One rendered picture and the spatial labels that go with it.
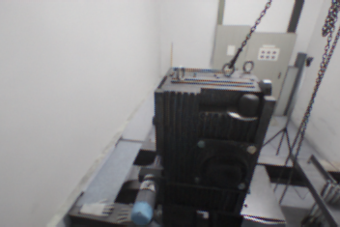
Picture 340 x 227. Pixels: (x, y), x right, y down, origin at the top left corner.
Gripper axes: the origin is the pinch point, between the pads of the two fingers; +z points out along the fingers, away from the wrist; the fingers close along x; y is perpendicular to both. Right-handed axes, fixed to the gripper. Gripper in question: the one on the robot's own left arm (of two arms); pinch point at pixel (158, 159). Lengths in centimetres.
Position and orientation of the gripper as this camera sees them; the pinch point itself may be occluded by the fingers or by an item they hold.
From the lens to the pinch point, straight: 95.3
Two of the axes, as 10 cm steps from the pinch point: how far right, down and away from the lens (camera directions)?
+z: 1.6, -4.6, 8.7
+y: 0.1, -8.8, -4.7
